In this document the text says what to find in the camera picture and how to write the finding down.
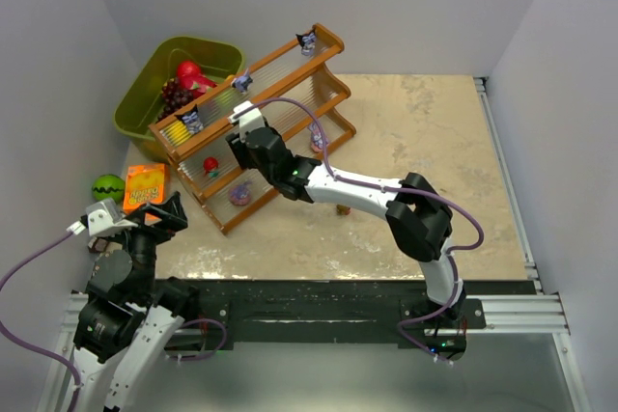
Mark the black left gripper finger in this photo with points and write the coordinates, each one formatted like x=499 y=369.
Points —
x=166 y=217
x=141 y=217

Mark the red heart toy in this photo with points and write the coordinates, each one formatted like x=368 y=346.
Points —
x=211 y=167

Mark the black-headed purple striped figure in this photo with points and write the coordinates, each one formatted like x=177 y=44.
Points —
x=191 y=120

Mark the green plastic lime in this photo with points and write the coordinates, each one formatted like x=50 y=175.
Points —
x=224 y=100

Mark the green watermelon ball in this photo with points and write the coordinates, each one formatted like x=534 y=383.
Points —
x=109 y=187

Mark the red dragon fruit toy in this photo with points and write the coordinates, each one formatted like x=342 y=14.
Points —
x=195 y=76

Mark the orange three-tier ribbed shelf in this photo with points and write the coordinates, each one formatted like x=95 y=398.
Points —
x=289 y=91

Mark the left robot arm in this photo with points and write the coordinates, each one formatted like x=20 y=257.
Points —
x=128 y=318

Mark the purple figure pink donut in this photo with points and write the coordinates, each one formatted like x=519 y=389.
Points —
x=240 y=194

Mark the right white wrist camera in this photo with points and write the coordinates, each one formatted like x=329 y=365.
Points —
x=247 y=117

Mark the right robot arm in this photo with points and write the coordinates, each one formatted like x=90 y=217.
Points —
x=419 y=223

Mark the aluminium frame rail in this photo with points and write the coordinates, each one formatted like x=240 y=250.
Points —
x=542 y=313

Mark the yellow plastic lemon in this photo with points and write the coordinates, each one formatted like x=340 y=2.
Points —
x=177 y=133

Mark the orange snack box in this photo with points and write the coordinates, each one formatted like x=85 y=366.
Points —
x=145 y=183

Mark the brown object by left arm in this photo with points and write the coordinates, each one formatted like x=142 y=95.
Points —
x=98 y=245

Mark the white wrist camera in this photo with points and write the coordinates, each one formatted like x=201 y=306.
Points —
x=247 y=117
x=102 y=219

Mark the green plastic bin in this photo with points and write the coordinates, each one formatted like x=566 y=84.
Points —
x=142 y=104

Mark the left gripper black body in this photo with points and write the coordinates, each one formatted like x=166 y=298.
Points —
x=146 y=219

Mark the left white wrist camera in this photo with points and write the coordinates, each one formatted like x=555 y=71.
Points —
x=102 y=219

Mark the purple bunny pink base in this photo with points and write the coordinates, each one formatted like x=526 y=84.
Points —
x=317 y=141

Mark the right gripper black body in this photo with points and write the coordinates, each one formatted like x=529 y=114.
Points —
x=241 y=151

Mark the dark purple grape bunch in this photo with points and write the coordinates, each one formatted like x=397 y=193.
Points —
x=176 y=93

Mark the purple figure dark wings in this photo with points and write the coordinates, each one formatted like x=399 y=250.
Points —
x=242 y=82

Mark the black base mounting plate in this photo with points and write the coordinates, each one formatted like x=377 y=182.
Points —
x=221 y=313

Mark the black figure toy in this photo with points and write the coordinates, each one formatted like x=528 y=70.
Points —
x=307 y=42

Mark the brown round toy figure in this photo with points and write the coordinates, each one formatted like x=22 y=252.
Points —
x=343 y=210

